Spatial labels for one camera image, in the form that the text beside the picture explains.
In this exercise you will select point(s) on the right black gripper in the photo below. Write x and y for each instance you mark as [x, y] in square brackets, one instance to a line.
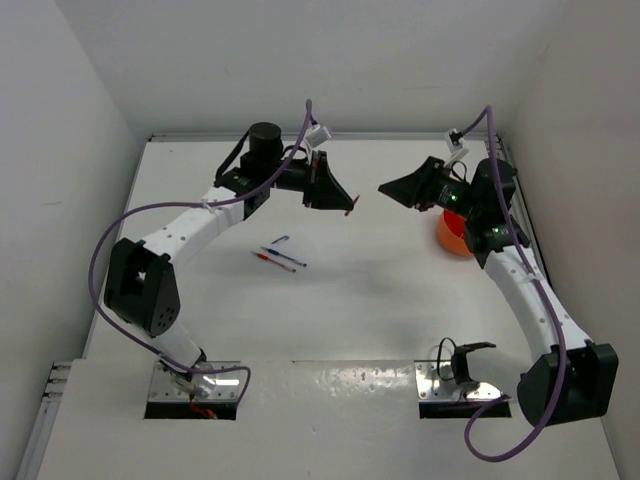
[415, 189]

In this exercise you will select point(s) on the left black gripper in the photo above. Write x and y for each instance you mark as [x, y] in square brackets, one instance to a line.
[325, 193]

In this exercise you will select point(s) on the red ballpoint pen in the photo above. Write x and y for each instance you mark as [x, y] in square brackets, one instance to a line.
[270, 260]

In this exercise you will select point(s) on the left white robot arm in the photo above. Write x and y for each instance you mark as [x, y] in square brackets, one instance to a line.
[142, 287]

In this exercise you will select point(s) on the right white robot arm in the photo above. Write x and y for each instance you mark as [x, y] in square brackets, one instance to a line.
[566, 364]

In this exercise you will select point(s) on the orange divided container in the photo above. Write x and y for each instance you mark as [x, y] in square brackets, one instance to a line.
[450, 234]

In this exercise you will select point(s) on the blue ballpoint pen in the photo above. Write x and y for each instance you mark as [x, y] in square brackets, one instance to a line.
[284, 256]

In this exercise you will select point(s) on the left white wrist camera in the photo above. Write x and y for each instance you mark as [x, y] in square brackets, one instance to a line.
[316, 135]

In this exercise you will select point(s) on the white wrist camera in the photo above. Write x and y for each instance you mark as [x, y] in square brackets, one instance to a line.
[456, 145]
[316, 135]

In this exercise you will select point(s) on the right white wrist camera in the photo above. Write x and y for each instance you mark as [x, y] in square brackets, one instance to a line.
[456, 145]

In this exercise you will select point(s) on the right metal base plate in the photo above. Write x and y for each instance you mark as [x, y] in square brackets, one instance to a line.
[431, 388]

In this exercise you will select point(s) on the metal base plate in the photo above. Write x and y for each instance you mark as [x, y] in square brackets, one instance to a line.
[431, 388]
[169, 386]

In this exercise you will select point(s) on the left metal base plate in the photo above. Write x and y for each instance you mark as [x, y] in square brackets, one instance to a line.
[169, 386]

